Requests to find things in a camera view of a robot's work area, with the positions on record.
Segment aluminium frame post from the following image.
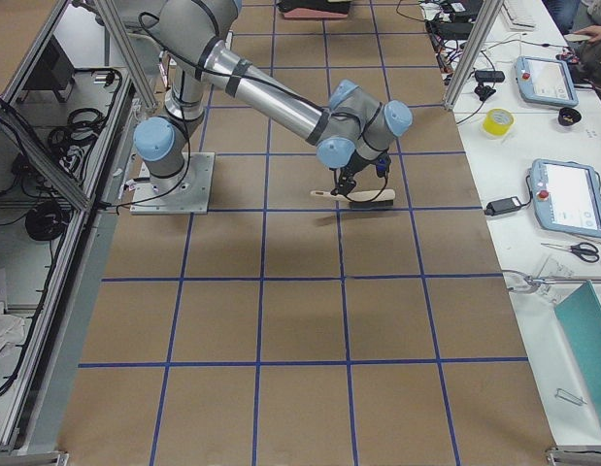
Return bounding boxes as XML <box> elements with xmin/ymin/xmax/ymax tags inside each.
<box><xmin>443</xmin><ymin>0</ymin><xmax>503</xmax><ymax>111</ymax></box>

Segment upper teach pendant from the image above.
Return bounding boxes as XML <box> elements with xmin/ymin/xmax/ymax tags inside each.
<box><xmin>514</xmin><ymin>56</ymin><xmax>579</xmax><ymax>108</ymax></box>

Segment teach pendant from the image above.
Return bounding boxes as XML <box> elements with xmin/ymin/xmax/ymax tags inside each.
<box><xmin>514</xmin><ymin>56</ymin><xmax>579</xmax><ymax>108</ymax></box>
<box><xmin>528</xmin><ymin>158</ymin><xmax>601</xmax><ymax>239</ymax></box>

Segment pink bin with black bag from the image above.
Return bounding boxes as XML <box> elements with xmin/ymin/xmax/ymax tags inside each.
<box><xmin>277</xmin><ymin>0</ymin><xmax>351</xmax><ymax>19</ymax></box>

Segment yellow tape roll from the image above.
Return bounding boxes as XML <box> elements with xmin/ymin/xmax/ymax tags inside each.
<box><xmin>482</xmin><ymin>108</ymin><xmax>515</xmax><ymax>138</ymax></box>

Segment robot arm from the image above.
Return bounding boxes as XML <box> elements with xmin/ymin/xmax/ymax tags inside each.
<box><xmin>138</xmin><ymin>1</ymin><xmax>413</xmax><ymax>208</ymax></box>

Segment beige hand brush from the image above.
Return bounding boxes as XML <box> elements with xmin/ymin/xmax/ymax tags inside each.
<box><xmin>310</xmin><ymin>188</ymin><xmax>396</xmax><ymax>210</ymax></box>

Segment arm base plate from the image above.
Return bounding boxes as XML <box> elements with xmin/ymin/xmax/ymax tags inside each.
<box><xmin>129</xmin><ymin>151</ymin><xmax>216</xmax><ymax>215</ymax></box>

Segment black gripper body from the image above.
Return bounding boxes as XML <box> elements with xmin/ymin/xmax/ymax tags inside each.
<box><xmin>335</xmin><ymin>151</ymin><xmax>391</xmax><ymax>183</ymax></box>

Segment black handled scissors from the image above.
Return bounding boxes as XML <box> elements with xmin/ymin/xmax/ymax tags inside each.
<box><xmin>542</xmin><ymin>242</ymin><xmax>600</xmax><ymax>263</ymax></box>

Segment small black bowl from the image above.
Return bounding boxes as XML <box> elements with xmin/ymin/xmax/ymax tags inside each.
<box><xmin>557</xmin><ymin>107</ymin><xmax>582</xmax><ymax>127</ymax></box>

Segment black power adapter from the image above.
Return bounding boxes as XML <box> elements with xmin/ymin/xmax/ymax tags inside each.
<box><xmin>484</xmin><ymin>196</ymin><xmax>525</xmax><ymax>216</ymax></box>

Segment lower teach pendant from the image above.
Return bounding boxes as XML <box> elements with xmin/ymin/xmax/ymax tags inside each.
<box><xmin>528</xmin><ymin>158</ymin><xmax>601</xmax><ymax>239</ymax></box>

